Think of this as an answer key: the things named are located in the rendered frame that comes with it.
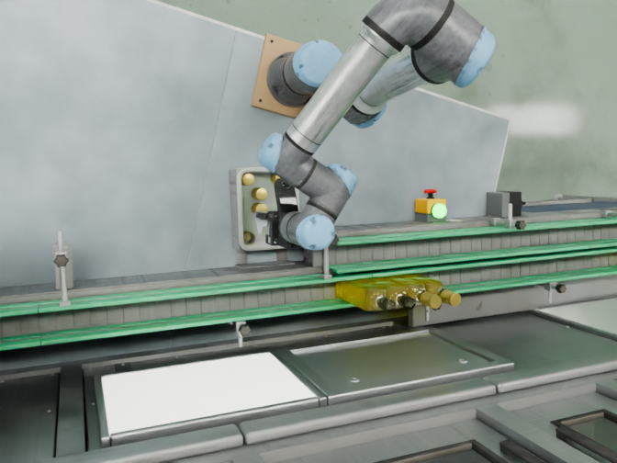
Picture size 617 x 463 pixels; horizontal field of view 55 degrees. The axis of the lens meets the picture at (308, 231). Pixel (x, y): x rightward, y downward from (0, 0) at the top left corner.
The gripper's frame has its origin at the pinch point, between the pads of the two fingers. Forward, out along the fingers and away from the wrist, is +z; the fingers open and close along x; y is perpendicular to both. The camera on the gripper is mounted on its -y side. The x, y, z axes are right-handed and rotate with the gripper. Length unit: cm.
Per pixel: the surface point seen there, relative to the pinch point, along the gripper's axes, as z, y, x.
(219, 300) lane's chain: 0.0, 22.9, -13.2
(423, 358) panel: -31, 34, 29
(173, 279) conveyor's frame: 1.1, 16.7, -24.7
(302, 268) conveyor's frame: 0.3, 15.7, 9.9
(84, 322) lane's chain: 0, 26, -46
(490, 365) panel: -43, 33, 39
